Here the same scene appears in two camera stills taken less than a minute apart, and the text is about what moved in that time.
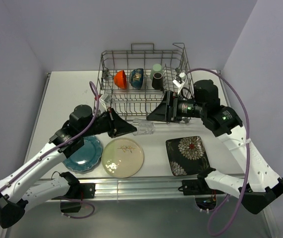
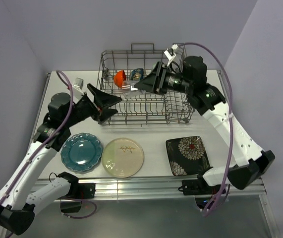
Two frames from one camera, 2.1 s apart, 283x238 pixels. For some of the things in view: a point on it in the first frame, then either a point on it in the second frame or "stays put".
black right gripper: [162, 112] -> [154, 82]
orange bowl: [120, 79] stays put
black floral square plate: [187, 155] stays put
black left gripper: [117, 126] -> [102, 100]
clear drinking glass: [143, 127] -> [129, 85]
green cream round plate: [122, 157] stays put
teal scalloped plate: [87, 157] stays put
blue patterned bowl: [136, 78] stays put
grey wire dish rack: [131, 82] stays put
